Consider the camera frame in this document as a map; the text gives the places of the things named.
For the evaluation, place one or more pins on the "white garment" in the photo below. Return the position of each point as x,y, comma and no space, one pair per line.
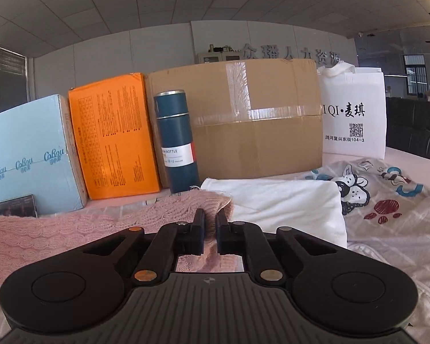
279,204

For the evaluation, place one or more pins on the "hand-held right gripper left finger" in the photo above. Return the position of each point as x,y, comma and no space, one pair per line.
199,230

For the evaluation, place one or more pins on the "orange box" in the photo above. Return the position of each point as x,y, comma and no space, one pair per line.
114,132

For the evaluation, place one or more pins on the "smartphone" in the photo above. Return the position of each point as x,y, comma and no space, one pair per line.
12,206

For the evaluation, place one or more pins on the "large taped cardboard box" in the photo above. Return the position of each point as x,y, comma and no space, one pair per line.
258,143

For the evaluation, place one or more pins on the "white tote bag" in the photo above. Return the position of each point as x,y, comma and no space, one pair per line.
354,89

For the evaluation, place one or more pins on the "cartoon printed bed sheet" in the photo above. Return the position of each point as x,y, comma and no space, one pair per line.
397,229

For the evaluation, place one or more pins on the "pink knit sweater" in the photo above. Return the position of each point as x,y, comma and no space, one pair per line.
57,233

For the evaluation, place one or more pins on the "grey cabinet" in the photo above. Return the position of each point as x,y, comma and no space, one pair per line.
209,57

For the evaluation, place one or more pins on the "dark blue vacuum bottle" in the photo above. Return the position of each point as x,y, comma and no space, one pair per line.
175,129

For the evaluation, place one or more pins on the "black leather sofa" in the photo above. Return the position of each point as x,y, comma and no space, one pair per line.
415,125

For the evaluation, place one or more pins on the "light blue box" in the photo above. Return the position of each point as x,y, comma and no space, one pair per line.
25,132

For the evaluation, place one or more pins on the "window with blinds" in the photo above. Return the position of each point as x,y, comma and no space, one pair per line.
12,79

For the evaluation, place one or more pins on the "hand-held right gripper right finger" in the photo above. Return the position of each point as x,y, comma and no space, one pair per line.
221,233

